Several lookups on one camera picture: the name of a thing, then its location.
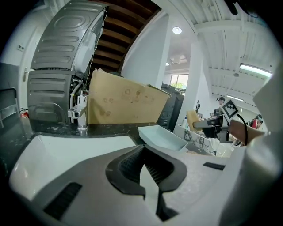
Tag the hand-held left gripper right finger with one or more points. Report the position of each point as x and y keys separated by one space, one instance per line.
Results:
x=199 y=181

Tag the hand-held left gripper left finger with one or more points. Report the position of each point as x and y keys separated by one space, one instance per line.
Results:
x=88 y=181

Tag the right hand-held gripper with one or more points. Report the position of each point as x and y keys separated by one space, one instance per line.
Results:
x=230 y=110

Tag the yellow sponge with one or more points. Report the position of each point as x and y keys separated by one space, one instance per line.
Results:
x=192 y=117

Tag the white plastic tray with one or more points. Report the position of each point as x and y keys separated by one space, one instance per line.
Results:
x=161 y=136

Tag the person's right forearm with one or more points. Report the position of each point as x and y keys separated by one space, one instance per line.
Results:
x=237 y=130

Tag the white marble cabinet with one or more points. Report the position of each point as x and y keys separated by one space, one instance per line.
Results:
x=194 y=138

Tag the blue capped white bottle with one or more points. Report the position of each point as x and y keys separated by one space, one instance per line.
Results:
x=185 y=123

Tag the long ceiling tube light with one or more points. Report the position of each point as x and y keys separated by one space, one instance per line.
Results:
x=234 y=98
x=254 y=68

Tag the black cabinet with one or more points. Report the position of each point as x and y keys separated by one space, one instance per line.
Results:
x=172 y=106

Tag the white rectangular sink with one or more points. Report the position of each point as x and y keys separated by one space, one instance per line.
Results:
x=55 y=154

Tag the window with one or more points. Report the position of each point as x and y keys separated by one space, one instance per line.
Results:
x=180 y=81

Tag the chrome faucet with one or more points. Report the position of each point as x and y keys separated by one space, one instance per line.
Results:
x=80 y=110

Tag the large brown cardboard box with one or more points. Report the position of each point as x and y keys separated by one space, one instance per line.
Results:
x=123 y=99

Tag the red fire extinguisher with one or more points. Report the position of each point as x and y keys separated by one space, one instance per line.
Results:
x=24 y=113

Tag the grey ribbed washing machine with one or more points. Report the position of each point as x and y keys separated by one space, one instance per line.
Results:
x=48 y=95

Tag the round ceiling light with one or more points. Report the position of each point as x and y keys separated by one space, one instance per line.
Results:
x=177 y=30

